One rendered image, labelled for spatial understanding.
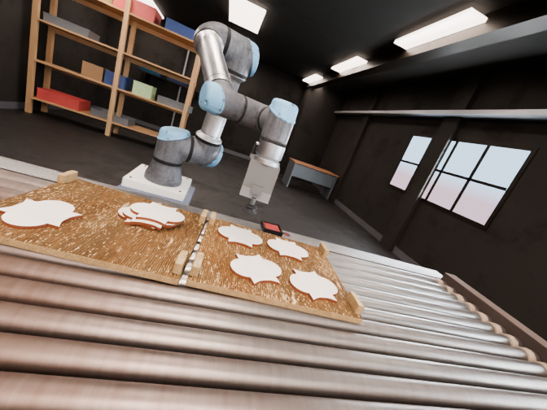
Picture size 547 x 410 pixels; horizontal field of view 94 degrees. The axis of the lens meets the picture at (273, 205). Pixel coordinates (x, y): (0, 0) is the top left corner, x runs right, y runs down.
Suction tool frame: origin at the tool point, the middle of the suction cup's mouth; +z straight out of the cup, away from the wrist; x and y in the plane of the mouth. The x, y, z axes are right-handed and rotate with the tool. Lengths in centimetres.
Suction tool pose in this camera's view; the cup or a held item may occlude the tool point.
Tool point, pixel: (249, 211)
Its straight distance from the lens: 75.0
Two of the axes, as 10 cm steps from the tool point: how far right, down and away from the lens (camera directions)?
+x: -0.1, -2.9, 9.6
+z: -3.4, 9.0, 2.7
